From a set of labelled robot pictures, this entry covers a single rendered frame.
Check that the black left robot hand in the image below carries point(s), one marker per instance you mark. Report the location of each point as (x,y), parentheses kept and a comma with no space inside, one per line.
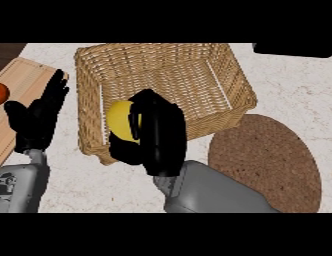
(37,116)

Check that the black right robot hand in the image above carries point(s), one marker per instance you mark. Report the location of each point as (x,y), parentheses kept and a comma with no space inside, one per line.
(161,133)

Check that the yellow lemon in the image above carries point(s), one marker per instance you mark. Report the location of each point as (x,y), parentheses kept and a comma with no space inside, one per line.
(119,121)

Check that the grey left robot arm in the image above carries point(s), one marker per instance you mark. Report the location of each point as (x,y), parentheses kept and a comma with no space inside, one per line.
(17,186)

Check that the wicker basket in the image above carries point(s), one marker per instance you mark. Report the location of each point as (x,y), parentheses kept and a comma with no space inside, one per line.
(172,76)

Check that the round brown placemat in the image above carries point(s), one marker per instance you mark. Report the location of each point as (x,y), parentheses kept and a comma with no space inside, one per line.
(271,163)

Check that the pale wooden cutting board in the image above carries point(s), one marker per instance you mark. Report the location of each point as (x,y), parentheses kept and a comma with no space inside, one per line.
(5,116)

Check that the black appliance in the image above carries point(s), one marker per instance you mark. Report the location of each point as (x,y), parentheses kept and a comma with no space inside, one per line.
(298,49)

